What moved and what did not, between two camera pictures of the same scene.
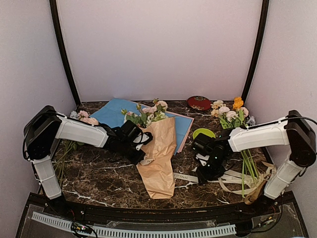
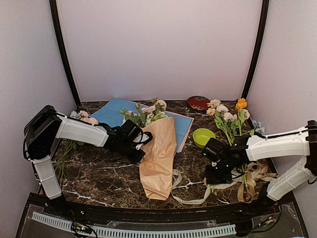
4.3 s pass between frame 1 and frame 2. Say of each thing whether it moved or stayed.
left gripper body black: stayed
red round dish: stayed
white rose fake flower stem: stayed
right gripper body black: moved
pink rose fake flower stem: stayed
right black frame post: stayed
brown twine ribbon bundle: moved
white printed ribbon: moved
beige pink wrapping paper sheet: stayed
